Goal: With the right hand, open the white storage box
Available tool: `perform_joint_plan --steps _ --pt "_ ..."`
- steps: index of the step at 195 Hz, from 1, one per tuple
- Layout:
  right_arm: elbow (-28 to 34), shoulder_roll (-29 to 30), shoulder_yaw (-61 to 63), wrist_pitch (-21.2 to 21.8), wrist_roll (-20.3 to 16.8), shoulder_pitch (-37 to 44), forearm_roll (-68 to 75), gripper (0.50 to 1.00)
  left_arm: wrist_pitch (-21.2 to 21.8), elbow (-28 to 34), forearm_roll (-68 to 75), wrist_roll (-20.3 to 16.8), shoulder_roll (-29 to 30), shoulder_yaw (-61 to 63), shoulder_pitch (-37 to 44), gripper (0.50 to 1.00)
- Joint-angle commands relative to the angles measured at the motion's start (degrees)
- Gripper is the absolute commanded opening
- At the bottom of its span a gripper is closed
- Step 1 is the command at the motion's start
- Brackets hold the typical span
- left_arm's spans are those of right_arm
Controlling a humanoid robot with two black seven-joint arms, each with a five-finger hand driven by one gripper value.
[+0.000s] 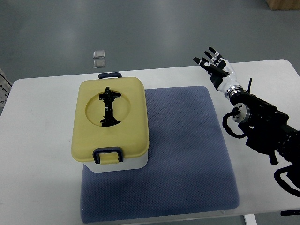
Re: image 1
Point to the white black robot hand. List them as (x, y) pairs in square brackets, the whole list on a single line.
[(221, 72)]

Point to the yellow storage box lid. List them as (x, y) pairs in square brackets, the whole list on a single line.
[(111, 123)]

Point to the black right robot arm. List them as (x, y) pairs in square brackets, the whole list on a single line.
[(267, 132)]

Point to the brown cardboard box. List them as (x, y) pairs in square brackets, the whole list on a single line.
[(283, 4)]

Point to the white storage box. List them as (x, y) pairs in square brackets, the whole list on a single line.
[(122, 165)]

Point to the blue fabric cushion mat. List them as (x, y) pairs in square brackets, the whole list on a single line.
[(188, 169)]

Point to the white table leg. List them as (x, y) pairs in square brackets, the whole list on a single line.
[(250, 219)]

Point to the black table control panel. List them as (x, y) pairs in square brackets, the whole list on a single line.
[(290, 212)]

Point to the white paper with writing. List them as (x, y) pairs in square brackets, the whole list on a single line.
[(5, 88)]

